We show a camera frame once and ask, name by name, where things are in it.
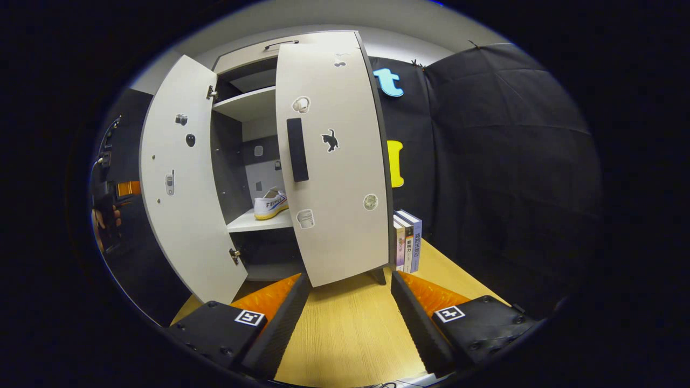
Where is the white grey shoe cabinet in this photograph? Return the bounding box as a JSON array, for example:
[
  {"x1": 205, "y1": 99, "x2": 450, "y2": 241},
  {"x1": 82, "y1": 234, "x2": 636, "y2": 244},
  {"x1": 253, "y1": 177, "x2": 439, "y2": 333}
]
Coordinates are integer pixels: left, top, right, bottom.
[{"x1": 208, "y1": 31, "x2": 393, "y2": 286}]

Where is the white spine book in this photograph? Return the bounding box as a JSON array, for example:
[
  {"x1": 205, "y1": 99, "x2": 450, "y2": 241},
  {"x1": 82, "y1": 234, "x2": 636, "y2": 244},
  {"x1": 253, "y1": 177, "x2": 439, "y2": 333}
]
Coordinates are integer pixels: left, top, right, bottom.
[{"x1": 396, "y1": 212, "x2": 415, "y2": 273}]

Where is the shoe cabinet door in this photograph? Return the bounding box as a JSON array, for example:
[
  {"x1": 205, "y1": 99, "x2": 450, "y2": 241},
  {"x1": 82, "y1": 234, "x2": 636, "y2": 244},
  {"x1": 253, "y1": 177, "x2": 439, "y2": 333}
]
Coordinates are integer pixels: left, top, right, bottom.
[
  {"x1": 139, "y1": 54, "x2": 250, "y2": 305},
  {"x1": 275, "y1": 42, "x2": 391, "y2": 288}
]

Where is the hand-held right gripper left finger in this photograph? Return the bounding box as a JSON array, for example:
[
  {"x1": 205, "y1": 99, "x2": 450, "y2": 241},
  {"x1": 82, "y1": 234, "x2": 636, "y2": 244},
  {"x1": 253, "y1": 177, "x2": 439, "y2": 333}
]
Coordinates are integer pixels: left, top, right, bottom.
[{"x1": 169, "y1": 272, "x2": 311, "y2": 379}]

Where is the white cabinet drawer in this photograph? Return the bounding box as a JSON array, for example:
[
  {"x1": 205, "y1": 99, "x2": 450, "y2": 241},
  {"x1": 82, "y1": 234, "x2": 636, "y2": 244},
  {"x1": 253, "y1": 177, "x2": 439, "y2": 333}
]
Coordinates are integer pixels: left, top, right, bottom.
[{"x1": 213, "y1": 31, "x2": 361, "y2": 76}]

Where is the lavender blue book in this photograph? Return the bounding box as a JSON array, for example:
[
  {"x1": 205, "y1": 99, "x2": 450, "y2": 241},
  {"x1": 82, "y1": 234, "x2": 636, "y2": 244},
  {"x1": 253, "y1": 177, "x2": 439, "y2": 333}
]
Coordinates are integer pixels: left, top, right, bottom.
[{"x1": 399, "y1": 209, "x2": 423, "y2": 273}]

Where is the black door handle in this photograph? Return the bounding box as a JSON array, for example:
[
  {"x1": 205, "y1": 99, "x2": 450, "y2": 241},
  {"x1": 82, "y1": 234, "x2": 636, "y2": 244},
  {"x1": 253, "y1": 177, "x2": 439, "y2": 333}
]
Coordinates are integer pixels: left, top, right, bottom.
[{"x1": 286, "y1": 117, "x2": 309, "y2": 183}]

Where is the white canvas shoe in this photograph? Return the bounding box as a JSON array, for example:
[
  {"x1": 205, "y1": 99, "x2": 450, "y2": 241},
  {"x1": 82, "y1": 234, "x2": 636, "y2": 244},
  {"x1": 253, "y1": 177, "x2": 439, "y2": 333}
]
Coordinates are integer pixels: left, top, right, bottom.
[{"x1": 253, "y1": 187, "x2": 289, "y2": 220}]

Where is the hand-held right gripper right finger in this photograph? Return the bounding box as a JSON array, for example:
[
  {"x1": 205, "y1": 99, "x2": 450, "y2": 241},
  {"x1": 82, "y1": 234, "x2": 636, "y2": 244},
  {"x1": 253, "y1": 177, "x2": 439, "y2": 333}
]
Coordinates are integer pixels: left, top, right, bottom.
[{"x1": 391, "y1": 271, "x2": 541, "y2": 379}]

